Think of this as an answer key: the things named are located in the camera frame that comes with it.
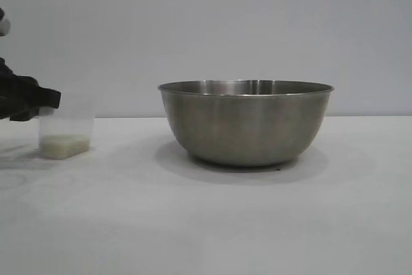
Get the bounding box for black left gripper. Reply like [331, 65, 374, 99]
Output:
[0, 57, 62, 121]

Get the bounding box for stainless steel mixing bowl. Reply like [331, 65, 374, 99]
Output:
[157, 79, 335, 168]

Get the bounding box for white rice grains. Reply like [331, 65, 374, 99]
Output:
[40, 134, 90, 160]

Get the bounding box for clear plastic measuring cup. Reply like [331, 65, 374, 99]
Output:
[37, 90, 96, 160]

